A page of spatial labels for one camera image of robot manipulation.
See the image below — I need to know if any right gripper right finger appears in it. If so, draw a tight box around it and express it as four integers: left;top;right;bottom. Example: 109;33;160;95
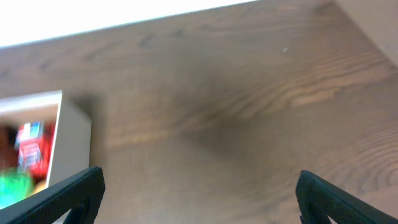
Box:
295;170;397;224

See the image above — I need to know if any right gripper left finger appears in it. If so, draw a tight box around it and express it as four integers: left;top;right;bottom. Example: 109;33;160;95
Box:
1;166;105;224

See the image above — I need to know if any yellow rubber duck toy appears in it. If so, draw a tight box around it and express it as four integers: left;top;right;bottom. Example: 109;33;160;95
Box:
33;180;46;194

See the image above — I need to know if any green round toy disc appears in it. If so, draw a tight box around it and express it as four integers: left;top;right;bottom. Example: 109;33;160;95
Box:
1;169;34;209

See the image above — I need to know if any red toy fire truck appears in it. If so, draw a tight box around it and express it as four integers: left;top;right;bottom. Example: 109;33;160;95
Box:
15;121;55;179

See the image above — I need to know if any brown plush bear toy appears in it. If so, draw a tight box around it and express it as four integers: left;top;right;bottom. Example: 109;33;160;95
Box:
1;124;18;170

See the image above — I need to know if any white cardboard box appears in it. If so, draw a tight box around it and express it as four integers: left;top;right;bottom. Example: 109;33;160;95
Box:
1;91;91;188

